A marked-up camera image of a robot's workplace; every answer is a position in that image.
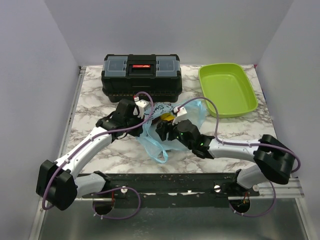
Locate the yellow fake lemon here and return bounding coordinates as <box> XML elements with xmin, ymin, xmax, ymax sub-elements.
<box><xmin>160</xmin><ymin>113</ymin><xmax>175</xmax><ymax>122</ymax></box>

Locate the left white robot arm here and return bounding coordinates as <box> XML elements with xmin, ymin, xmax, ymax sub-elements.
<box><xmin>36</xmin><ymin>97</ymin><xmax>150</xmax><ymax>211</ymax></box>

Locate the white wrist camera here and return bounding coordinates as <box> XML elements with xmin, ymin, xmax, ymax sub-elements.
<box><xmin>172</xmin><ymin>106</ymin><xmax>188</xmax><ymax>125</ymax></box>
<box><xmin>133</xmin><ymin>96</ymin><xmax>149</xmax><ymax>119</ymax></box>

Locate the purple cable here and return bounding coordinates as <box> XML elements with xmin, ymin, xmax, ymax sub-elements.
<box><xmin>173</xmin><ymin>97</ymin><xmax>301</xmax><ymax>218</ymax></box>
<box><xmin>41</xmin><ymin>91</ymin><xmax>155</xmax><ymax>221</ymax></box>

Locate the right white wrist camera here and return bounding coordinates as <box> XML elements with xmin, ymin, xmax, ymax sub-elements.
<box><xmin>172</xmin><ymin>106</ymin><xmax>188</xmax><ymax>125</ymax></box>

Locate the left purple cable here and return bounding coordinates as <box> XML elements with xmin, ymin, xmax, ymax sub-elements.
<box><xmin>41</xmin><ymin>91</ymin><xmax>155</xmax><ymax>221</ymax></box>

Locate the blue plastic bag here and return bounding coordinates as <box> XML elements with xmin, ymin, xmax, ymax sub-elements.
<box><xmin>136</xmin><ymin>100</ymin><xmax>207</xmax><ymax>164</ymax></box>

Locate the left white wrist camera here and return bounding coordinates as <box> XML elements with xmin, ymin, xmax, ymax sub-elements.
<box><xmin>133</xmin><ymin>96</ymin><xmax>149</xmax><ymax>119</ymax></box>

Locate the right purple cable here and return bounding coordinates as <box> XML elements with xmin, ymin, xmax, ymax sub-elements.
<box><xmin>173</xmin><ymin>97</ymin><xmax>301</xmax><ymax>218</ymax></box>

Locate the black plastic toolbox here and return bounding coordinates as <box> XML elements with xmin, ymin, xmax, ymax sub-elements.
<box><xmin>101</xmin><ymin>54</ymin><xmax>183</xmax><ymax>103</ymax></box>

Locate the green plastic tray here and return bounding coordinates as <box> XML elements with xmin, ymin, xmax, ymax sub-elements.
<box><xmin>198</xmin><ymin>63</ymin><xmax>258</xmax><ymax>119</ymax></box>

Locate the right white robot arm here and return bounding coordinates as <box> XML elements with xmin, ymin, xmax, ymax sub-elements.
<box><xmin>155</xmin><ymin>120</ymin><xmax>295</xmax><ymax>196</ymax></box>

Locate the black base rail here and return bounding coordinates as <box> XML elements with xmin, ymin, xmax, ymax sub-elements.
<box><xmin>83</xmin><ymin>173</ymin><xmax>262</xmax><ymax>209</ymax></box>

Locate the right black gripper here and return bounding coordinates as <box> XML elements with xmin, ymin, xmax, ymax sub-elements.
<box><xmin>156</xmin><ymin>115</ymin><xmax>194</xmax><ymax>150</ymax></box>

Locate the aluminium frame rail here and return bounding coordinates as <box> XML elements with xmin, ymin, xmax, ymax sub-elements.
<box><xmin>27</xmin><ymin>66</ymin><xmax>305</xmax><ymax>240</ymax></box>

